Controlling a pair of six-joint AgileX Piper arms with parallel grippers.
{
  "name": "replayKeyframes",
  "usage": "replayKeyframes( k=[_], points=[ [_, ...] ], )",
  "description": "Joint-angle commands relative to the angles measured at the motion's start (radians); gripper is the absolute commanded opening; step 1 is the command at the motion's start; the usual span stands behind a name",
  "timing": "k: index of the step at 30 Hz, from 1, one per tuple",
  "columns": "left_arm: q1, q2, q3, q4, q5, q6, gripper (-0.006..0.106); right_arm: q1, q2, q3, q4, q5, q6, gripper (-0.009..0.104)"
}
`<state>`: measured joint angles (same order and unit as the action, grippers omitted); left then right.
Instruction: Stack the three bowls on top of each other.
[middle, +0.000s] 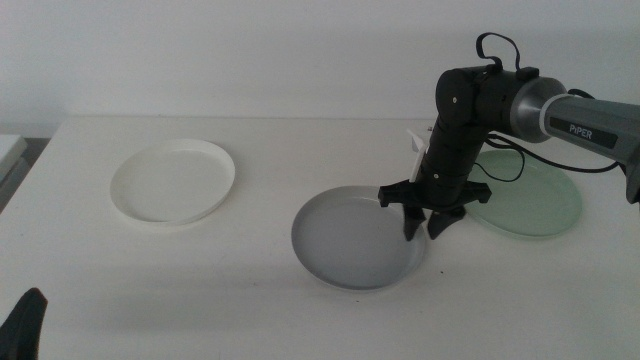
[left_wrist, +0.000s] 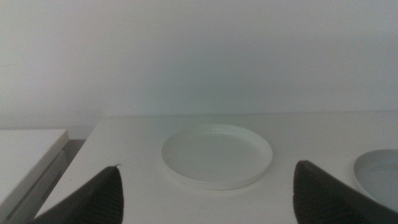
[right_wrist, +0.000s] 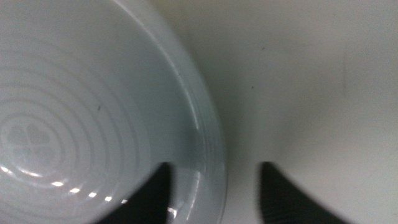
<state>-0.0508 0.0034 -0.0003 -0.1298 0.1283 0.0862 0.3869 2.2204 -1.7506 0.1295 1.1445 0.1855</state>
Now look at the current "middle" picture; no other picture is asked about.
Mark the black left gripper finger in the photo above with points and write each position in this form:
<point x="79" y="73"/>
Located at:
<point x="22" y="330"/>

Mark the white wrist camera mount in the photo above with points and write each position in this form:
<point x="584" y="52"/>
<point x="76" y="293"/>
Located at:
<point x="417" y="155"/>

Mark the right black grey Piper arm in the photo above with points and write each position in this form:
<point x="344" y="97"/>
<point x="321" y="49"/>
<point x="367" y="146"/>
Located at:
<point x="575" y="120"/>

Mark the white shallow bowl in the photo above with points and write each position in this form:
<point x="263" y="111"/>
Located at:
<point x="172" y="182"/>

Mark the grey shallow bowl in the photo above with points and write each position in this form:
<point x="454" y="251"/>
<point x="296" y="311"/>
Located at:
<point x="350" y="240"/>

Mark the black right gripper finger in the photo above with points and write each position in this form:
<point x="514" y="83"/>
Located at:
<point x="413" y="222"/>
<point x="442" y="220"/>

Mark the pale green shallow bowl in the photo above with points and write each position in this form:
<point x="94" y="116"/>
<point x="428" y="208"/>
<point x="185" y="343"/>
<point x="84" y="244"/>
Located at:
<point x="542" y="205"/>

